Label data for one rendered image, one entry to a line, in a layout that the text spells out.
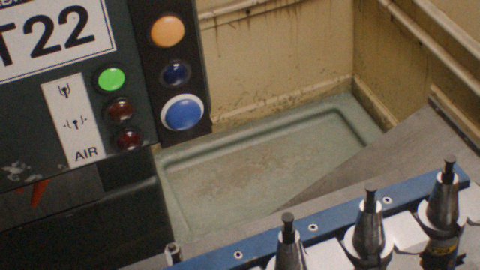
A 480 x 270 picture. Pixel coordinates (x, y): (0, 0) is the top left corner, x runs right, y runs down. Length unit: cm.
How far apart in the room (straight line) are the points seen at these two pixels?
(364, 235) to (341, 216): 7
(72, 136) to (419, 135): 122
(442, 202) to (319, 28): 109
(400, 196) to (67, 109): 58
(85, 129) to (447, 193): 53
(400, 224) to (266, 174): 99
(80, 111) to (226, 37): 132
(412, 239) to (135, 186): 75
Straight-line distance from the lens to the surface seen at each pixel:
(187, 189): 194
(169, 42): 54
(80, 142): 58
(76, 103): 55
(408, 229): 99
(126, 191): 156
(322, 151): 200
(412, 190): 102
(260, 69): 196
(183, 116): 58
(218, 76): 192
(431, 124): 171
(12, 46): 52
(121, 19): 53
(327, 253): 96
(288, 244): 87
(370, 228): 92
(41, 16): 51
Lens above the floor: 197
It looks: 42 degrees down
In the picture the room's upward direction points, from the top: 7 degrees counter-clockwise
